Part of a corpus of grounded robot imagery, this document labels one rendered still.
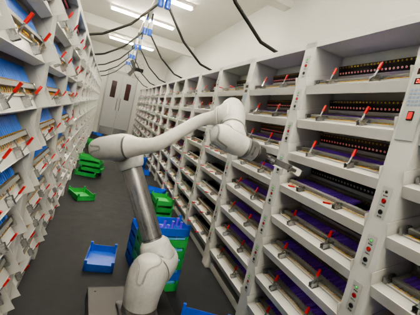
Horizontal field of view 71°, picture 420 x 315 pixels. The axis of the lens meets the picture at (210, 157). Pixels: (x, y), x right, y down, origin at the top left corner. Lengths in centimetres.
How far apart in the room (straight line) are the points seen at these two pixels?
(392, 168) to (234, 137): 59
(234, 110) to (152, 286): 82
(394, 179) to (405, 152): 10
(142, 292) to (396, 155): 112
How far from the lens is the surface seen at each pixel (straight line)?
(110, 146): 133
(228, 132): 116
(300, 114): 175
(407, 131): 126
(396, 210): 125
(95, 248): 256
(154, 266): 134
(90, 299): 158
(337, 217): 142
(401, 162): 125
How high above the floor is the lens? 118
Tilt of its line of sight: 6 degrees down
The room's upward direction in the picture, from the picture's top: 13 degrees clockwise
